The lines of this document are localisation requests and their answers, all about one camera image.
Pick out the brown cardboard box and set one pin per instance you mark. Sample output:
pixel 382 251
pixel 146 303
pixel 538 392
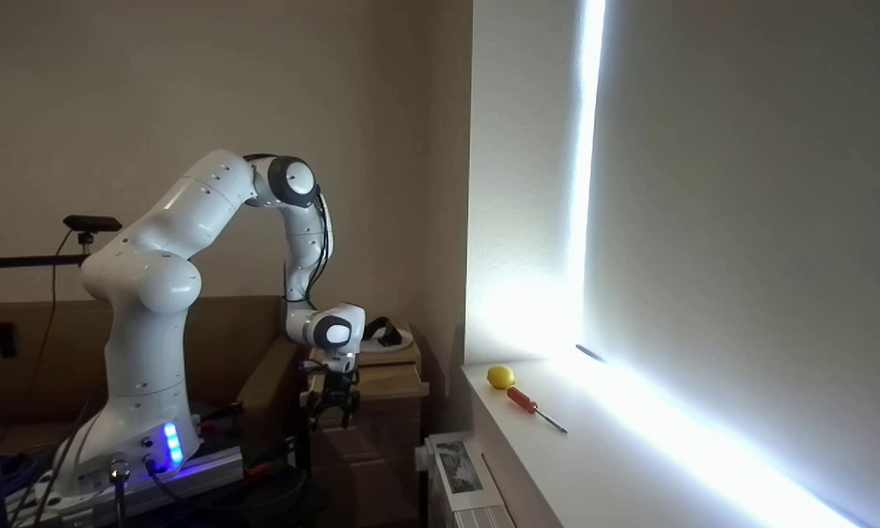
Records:
pixel 382 429

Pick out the white window sill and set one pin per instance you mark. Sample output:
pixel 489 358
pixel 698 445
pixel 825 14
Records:
pixel 595 458

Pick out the wide white roller blind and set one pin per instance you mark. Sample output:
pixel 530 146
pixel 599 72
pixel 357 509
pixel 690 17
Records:
pixel 752 223

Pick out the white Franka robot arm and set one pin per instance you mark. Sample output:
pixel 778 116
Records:
pixel 155 282

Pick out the brown wooden panel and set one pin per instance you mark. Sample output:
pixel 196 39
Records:
pixel 230 354

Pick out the black headset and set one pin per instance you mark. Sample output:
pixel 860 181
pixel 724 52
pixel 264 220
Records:
pixel 385 333

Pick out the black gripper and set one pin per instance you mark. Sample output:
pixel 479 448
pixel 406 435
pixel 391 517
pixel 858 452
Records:
pixel 335 382

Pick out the yellow lemon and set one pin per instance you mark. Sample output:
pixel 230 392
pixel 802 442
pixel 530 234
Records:
pixel 500 376

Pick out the black camera on pole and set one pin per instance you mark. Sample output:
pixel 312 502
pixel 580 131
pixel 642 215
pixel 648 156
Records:
pixel 92 223

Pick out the robot base mounting platform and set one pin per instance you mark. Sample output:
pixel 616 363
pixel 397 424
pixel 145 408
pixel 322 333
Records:
pixel 134 479

